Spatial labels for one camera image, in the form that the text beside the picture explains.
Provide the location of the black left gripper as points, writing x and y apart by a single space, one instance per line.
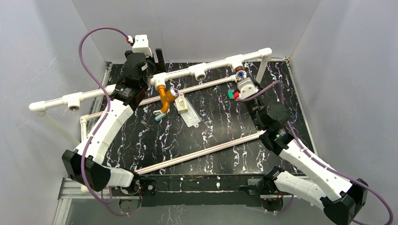
159 56

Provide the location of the brown water faucet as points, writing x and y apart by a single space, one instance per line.
240 73

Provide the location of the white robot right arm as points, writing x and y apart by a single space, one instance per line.
339 198

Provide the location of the orange water faucet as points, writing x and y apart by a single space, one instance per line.
167 97

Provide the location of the small cardboard box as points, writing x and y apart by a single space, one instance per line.
181 104

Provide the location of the light blue tape roll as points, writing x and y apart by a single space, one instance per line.
159 116

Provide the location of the clear plastic bag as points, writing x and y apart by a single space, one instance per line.
191 118

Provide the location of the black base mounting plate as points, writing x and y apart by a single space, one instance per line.
225 189

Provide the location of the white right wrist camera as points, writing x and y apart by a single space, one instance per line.
245 89

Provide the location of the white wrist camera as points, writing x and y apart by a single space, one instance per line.
140 44
245 89

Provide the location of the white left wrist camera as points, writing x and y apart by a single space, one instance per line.
140 44

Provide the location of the white PVC pipe frame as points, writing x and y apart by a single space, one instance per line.
152 95

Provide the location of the aluminium rail frame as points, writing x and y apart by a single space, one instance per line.
78 207

